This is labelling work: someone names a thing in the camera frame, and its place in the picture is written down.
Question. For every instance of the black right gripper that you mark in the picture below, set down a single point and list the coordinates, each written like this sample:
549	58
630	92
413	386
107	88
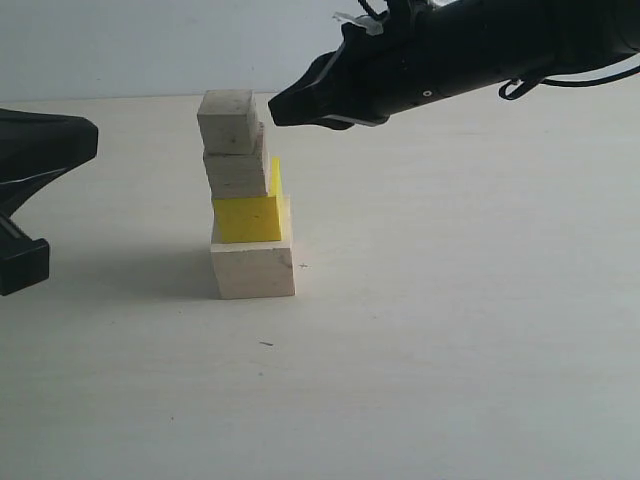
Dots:
421	56

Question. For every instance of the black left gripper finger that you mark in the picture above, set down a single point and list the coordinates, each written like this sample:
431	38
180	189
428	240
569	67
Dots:
37	148
24	261

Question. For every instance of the small pale wooden cube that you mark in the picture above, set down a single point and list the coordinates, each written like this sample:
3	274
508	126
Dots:
228	121

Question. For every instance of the medium pale wooden cube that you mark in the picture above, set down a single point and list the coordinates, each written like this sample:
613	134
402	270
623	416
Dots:
240	175

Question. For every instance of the yellow cube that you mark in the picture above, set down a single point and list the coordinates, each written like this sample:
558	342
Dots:
254	219

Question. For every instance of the large pale wooden cube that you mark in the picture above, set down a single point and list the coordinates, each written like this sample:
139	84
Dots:
258	269

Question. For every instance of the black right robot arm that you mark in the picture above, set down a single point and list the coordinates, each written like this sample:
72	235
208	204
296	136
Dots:
566	38

